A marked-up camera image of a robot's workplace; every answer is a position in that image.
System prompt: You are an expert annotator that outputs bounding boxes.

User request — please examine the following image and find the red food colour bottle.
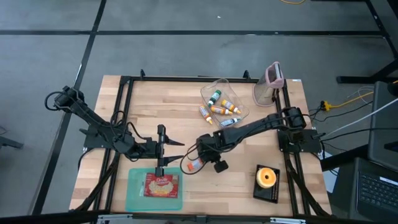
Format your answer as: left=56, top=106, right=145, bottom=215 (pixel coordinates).
left=187, top=157, right=205, bottom=172

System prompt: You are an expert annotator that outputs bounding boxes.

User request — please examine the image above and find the yellow floor cable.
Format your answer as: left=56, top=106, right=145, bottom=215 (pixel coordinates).
left=330, top=90, right=375, bottom=109

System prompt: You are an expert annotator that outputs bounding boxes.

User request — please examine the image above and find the yellow food colour bottle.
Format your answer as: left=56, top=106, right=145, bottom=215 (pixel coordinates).
left=220, top=99, right=242, bottom=114

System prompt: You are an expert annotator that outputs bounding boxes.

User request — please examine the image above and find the red popcorn package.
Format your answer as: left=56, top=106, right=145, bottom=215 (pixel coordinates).
left=142, top=172, right=180, bottom=199

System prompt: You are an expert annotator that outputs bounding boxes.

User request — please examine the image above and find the white floor cable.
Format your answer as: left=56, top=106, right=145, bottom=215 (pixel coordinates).
left=328, top=97, right=398, bottom=135

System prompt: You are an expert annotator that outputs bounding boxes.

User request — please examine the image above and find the light green food colour bottle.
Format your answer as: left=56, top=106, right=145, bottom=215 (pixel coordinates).
left=207, top=89, right=223, bottom=108

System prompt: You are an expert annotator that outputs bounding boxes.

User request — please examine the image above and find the dark grey equipment case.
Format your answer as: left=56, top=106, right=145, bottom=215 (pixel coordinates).
left=368, top=81, right=398, bottom=172

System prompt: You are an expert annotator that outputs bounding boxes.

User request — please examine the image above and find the clear plastic container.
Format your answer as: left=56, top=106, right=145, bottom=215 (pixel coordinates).
left=200, top=77, right=251, bottom=128

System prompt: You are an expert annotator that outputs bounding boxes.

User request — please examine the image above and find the black aluminium table frame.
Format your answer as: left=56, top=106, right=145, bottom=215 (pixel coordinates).
left=70, top=68, right=332, bottom=218

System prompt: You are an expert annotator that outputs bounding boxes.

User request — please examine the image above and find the teal plastic bin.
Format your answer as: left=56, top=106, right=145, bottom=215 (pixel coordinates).
left=125, top=167, right=184, bottom=213

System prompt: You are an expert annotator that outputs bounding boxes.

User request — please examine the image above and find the black chair leg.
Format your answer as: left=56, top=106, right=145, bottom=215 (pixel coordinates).
left=0, top=126, right=25, bottom=150

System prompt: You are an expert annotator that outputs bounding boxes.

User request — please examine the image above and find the black rectangular tray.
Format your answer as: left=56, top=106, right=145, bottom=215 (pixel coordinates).
left=252, top=164, right=281, bottom=205

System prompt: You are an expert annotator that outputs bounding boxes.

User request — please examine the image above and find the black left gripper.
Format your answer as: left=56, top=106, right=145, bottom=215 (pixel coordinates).
left=141, top=123, right=185, bottom=179

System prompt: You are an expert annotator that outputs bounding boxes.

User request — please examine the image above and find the dark laptop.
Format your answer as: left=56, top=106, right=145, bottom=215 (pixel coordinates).
left=356, top=170, right=398, bottom=223

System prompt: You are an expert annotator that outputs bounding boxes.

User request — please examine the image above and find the orange food colour bottle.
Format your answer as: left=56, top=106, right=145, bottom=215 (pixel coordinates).
left=198, top=105, right=214, bottom=125
left=210, top=105, right=233, bottom=116

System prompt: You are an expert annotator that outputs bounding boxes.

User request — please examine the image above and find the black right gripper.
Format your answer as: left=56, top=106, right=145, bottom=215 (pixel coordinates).
left=195, top=133, right=229, bottom=174

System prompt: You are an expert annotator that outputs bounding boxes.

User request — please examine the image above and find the black floor stand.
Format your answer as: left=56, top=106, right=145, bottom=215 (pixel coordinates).
left=336, top=0, right=398, bottom=85

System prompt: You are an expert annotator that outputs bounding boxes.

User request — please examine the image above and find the pink-handled metal box grater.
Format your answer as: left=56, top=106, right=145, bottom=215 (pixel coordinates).
left=252, top=61, right=285, bottom=108

